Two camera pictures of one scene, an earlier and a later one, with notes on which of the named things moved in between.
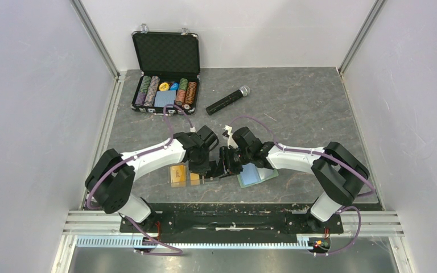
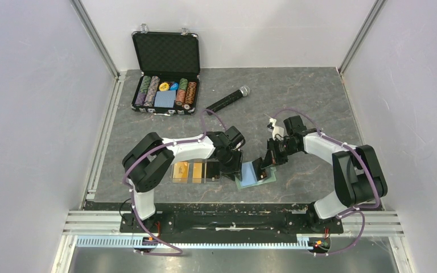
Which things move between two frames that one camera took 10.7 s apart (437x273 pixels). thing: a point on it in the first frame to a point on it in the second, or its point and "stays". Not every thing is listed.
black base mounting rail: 285,218 stays
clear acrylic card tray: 179,176 stays
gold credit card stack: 194,179 stays
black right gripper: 225,161 to 269,161
